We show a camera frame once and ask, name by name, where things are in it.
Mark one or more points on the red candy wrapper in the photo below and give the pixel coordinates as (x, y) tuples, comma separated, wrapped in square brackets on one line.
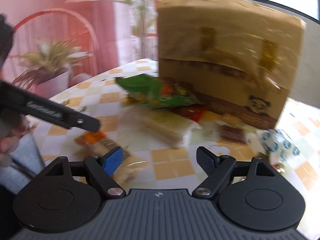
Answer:
[(194, 113)]

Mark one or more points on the person's left hand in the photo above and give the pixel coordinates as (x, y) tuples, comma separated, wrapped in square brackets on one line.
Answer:
[(11, 141)]

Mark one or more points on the beige cracker pack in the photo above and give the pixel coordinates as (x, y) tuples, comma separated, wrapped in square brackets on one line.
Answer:
[(174, 128)]

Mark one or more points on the printed room backdrop curtain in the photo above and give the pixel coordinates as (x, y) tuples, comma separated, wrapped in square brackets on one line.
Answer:
[(114, 32)]

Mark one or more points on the brown dried meat packet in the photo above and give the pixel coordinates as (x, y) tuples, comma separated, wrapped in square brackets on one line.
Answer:
[(231, 128)]

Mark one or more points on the white blue patterned packet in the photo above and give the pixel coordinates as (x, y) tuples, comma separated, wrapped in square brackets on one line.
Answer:
[(274, 144)]

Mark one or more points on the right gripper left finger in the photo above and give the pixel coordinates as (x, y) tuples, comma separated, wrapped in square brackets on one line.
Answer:
[(65, 195)]

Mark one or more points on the dark green snack bag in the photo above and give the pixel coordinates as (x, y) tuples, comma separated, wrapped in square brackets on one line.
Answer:
[(157, 93)]

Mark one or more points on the cardboard box with plastic liner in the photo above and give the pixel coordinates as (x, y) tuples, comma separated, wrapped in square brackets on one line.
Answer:
[(239, 58)]

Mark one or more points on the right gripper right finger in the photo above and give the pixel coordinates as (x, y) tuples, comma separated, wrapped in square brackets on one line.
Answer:
[(250, 194)]

